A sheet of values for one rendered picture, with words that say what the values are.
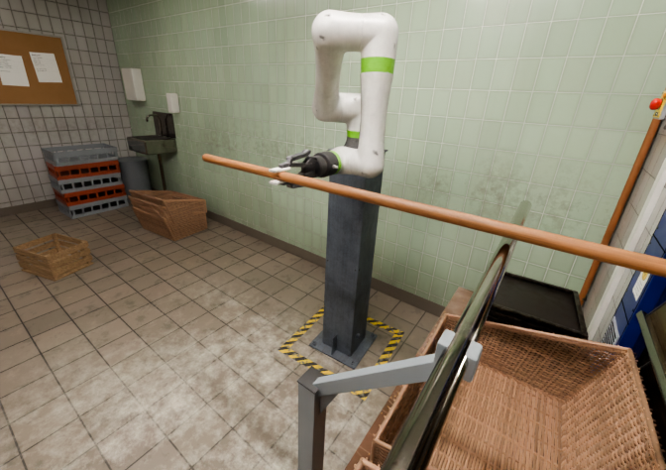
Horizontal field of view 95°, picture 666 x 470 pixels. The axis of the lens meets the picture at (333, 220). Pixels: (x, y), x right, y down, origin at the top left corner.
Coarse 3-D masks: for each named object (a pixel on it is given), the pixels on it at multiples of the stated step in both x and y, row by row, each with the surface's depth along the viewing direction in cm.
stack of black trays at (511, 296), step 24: (504, 288) 118; (528, 288) 118; (552, 288) 118; (504, 312) 105; (528, 312) 104; (552, 312) 105; (576, 312) 105; (480, 336) 113; (576, 336) 96; (552, 360) 102
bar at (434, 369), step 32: (480, 288) 47; (480, 320) 40; (448, 352) 34; (480, 352) 35; (320, 384) 53; (352, 384) 48; (384, 384) 44; (448, 384) 30; (320, 416) 58; (416, 416) 27; (320, 448) 62; (416, 448) 25
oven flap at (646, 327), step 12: (660, 312) 76; (648, 324) 74; (660, 324) 73; (648, 336) 71; (660, 336) 71; (648, 348) 69; (660, 348) 68; (660, 360) 64; (660, 372) 61; (660, 384) 60
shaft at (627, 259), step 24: (240, 168) 103; (264, 168) 98; (336, 192) 83; (360, 192) 79; (432, 216) 69; (456, 216) 66; (480, 216) 65; (528, 240) 59; (552, 240) 57; (576, 240) 56; (624, 264) 52; (648, 264) 50
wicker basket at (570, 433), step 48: (432, 336) 98; (528, 336) 94; (480, 384) 99; (528, 384) 99; (576, 384) 90; (624, 384) 74; (384, 432) 72; (480, 432) 85; (528, 432) 85; (576, 432) 81; (624, 432) 67
